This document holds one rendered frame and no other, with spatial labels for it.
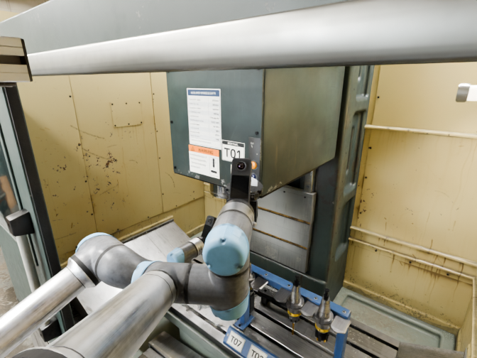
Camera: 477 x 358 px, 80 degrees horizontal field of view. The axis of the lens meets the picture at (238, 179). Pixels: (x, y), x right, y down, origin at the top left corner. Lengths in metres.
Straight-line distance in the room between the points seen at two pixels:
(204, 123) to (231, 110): 0.13
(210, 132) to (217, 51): 0.74
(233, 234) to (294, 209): 1.19
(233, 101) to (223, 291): 0.59
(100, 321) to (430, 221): 1.73
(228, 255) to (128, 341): 0.18
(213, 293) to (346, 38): 0.46
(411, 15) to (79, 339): 0.38
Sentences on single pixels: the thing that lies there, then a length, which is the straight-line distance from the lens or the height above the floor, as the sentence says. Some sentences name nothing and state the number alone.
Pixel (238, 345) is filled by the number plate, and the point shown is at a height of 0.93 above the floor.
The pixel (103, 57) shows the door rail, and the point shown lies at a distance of 0.45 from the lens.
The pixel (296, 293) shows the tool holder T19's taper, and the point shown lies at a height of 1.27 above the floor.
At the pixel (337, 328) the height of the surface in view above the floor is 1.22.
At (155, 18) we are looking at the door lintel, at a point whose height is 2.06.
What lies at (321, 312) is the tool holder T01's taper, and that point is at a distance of 1.10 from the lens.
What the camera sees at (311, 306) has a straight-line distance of 1.15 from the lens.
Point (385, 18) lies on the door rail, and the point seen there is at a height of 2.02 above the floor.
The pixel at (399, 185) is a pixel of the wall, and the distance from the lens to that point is 1.84.
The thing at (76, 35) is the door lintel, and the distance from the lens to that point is 0.59.
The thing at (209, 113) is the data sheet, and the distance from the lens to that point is 1.00.
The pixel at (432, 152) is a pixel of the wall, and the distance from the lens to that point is 1.78.
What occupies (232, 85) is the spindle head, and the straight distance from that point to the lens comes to 0.93.
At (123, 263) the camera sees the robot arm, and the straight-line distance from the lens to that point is 0.89.
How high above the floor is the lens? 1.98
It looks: 19 degrees down
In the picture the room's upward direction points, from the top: straight up
